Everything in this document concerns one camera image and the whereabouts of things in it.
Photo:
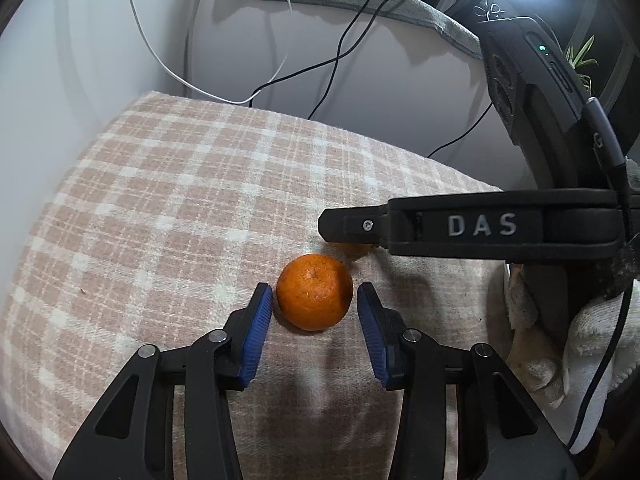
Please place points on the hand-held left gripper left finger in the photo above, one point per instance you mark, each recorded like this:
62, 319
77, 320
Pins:
255, 335

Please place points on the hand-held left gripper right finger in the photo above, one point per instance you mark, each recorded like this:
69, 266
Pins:
372, 335

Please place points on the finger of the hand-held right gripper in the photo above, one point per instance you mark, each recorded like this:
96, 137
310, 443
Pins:
350, 227

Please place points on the mandarin with stem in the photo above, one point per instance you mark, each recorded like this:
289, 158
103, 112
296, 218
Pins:
352, 248

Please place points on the person's right hand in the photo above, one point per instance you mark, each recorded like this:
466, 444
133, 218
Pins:
595, 350

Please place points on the green spider plant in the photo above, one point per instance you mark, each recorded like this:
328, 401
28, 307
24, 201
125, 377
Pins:
582, 62

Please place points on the checked beige tablecloth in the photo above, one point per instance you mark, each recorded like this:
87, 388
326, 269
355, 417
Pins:
175, 210

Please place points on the round mandarin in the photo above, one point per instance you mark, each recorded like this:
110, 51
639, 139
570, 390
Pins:
313, 292

